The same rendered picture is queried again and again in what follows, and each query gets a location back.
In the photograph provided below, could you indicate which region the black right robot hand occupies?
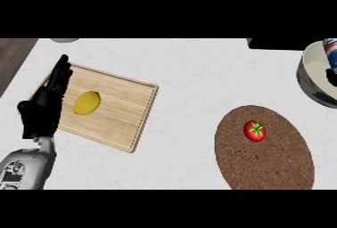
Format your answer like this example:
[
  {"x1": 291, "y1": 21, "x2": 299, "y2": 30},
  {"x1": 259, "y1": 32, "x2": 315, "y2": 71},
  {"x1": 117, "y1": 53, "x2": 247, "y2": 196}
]
[{"x1": 324, "y1": 68, "x2": 337, "y2": 89}]

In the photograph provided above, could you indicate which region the black appliance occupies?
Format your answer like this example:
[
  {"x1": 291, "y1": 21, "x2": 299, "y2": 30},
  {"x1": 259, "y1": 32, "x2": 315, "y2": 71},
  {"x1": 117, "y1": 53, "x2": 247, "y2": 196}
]
[{"x1": 245, "y1": 37, "x2": 327, "y2": 52}]

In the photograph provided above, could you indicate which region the grey bowl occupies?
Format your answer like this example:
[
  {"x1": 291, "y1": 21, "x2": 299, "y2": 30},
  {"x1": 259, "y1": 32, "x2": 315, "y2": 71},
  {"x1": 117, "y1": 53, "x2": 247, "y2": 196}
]
[{"x1": 294, "y1": 39, "x2": 337, "y2": 110}]

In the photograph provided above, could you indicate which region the grey round object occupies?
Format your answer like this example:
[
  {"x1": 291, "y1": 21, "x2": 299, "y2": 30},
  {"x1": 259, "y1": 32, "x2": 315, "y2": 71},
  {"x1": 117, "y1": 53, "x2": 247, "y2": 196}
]
[{"x1": 47, "y1": 37, "x2": 80, "y2": 45}]

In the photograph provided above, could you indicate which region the brown oval placemat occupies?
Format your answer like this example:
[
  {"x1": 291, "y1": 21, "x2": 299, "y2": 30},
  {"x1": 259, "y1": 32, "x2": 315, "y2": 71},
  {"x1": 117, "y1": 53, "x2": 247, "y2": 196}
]
[{"x1": 213, "y1": 104, "x2": 316, "y2": 191}]

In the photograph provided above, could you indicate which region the yellow lemon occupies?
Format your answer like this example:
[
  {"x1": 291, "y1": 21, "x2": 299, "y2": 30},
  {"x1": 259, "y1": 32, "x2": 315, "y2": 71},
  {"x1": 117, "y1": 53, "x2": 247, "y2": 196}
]
[{"x1": 71, "y1": 90, "x2": 102, "y2": 117}]

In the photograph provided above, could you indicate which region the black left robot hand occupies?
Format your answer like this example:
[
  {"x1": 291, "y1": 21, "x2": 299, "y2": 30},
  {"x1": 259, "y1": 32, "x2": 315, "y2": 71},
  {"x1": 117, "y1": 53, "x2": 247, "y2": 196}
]
[{"x1": 16, "y1": 53, "x2": 75, "y2": 141}]

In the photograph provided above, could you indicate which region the red tomato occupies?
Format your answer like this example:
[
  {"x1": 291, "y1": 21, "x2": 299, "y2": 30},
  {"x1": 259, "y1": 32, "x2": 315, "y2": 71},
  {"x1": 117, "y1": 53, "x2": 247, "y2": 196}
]
[{"x1": 242, "y1": 119, "x2": 269, "y2": 143}]

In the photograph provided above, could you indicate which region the red white blue can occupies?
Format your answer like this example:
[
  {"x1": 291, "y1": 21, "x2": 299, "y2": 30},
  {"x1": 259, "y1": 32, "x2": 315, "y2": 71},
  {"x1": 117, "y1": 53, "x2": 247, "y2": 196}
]
[{"x1": 321, "y1": 37, "x2": 337, "y2": 74}]

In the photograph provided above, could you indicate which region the wooden cutting board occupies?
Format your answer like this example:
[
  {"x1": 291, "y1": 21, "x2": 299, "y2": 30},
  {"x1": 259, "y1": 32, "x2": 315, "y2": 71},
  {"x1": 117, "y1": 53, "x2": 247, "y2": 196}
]
[{"x1": 28, "y1": 61, "x2": 161, "y2": 154}]

